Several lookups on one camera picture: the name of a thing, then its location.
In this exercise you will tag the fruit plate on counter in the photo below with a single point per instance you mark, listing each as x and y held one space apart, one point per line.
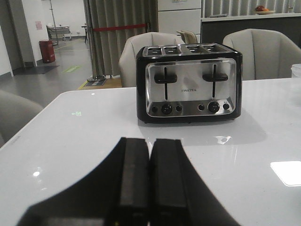
261 10

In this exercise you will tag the white cabinet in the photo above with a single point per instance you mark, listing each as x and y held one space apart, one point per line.
177 15

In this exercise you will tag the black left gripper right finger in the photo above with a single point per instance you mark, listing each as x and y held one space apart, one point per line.
178 195

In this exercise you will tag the dark counter with shelf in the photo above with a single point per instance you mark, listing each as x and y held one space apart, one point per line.
215 29

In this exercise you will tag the white container at edge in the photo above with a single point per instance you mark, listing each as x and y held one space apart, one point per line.
296 70

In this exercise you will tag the beige chair behind toaster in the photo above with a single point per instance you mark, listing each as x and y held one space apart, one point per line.
127 61

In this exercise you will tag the cream chair in background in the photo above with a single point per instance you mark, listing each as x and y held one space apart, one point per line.
188 37

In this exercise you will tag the red trash bin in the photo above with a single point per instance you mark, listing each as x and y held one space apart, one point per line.
47 51

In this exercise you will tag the grey chair at left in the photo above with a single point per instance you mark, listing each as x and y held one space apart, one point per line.
15 112

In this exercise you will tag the metal cart in background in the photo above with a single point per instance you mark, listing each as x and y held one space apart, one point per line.
54 31

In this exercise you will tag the beige chair at right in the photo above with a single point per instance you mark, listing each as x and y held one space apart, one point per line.
267 54

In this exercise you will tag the red barrier belt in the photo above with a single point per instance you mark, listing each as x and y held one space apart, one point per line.
116 28

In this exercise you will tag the black and steel toaster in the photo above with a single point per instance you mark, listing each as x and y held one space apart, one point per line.
188 83

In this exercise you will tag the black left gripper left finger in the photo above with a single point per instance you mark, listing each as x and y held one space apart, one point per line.
115 193

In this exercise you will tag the metal stanchion post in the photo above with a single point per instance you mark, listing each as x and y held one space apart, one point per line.
96 75

